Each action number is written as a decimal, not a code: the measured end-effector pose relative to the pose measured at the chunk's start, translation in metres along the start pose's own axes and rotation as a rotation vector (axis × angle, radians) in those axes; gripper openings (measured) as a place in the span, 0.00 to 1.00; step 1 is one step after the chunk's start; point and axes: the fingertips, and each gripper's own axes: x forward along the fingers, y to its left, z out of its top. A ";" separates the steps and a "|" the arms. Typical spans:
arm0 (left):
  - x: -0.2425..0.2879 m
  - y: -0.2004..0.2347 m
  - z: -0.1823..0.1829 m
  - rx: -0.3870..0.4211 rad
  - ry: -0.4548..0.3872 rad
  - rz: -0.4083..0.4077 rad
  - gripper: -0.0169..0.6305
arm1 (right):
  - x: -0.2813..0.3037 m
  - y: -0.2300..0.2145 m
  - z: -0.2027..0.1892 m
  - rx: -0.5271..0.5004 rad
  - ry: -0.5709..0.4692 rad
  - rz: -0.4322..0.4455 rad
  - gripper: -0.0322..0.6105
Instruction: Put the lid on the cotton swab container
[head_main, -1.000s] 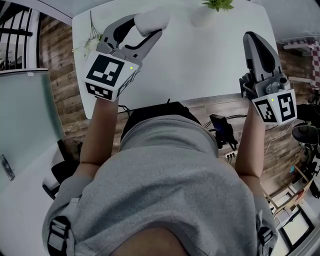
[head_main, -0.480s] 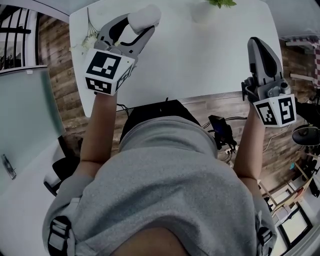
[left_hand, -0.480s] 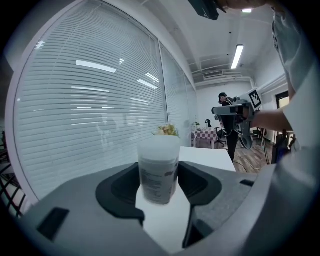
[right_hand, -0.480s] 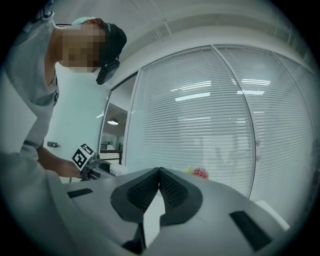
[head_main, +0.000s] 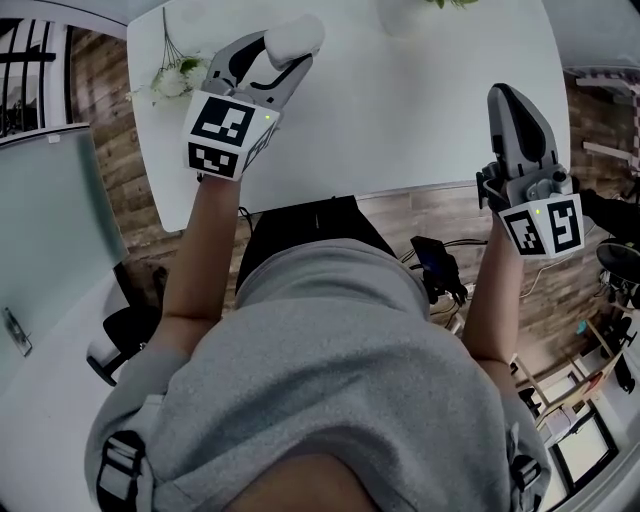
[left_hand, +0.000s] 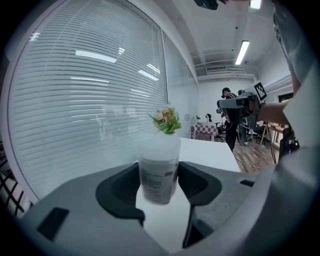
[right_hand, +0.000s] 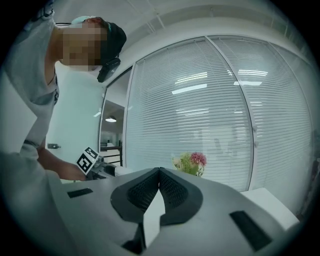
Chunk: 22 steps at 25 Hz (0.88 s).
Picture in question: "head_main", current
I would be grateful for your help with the black power box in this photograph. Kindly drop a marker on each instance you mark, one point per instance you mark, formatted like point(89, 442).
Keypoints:
point(432, 255)

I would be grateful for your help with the small white tag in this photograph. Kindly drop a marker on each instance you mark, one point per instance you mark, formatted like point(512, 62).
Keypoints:
point(53, 138)

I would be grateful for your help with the person's right forearm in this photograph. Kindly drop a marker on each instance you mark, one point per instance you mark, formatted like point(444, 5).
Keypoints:
point(492, 300)

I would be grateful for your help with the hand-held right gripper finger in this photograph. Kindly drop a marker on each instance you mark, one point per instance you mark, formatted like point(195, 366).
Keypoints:
point(505, 135)
point(540, 145)

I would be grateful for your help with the white vase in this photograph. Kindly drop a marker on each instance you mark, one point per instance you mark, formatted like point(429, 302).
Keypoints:
point(400, 17)

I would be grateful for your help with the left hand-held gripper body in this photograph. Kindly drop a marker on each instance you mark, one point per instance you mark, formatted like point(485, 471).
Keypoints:
point(225, 135)

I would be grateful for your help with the person's head and neck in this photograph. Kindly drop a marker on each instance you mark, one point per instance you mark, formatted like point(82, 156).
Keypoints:
point(300, 485)

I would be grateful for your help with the white artificial flower sprig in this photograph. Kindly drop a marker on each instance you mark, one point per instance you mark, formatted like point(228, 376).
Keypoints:
point(175, 82)

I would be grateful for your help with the small metal bracket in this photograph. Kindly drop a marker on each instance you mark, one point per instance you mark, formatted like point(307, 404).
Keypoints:
point(17, 330)

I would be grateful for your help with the pink checkered tablecloth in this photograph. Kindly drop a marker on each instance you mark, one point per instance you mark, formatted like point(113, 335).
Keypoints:
point(636, 115)

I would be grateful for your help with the black metal railing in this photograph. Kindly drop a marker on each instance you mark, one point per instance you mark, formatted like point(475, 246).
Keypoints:
point(30, 55)

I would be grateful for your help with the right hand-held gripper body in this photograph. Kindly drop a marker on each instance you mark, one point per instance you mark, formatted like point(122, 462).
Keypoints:
point(545, 225)

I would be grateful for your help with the frosted glass partition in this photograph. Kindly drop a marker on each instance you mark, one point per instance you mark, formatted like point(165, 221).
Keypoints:
point(50, 225)

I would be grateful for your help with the person's black trousers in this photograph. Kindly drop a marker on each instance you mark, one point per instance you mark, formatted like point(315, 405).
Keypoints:
point(310, 220)

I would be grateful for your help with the black chair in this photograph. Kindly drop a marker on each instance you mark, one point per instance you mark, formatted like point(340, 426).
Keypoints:
point(127, 330)
point(605, 210)

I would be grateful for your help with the person's grey t-shirt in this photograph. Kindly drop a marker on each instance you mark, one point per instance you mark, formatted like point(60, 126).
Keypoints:
point(320, 380)

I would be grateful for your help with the person's left forearm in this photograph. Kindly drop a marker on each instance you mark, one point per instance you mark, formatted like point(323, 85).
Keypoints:
point(205, 250)

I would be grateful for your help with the checkered cloth table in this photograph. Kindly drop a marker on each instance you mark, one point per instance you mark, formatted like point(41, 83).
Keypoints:
point(600, 81)

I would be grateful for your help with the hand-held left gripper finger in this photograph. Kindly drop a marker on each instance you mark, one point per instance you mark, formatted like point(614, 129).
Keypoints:
point(287, 87)
point(240, 60)

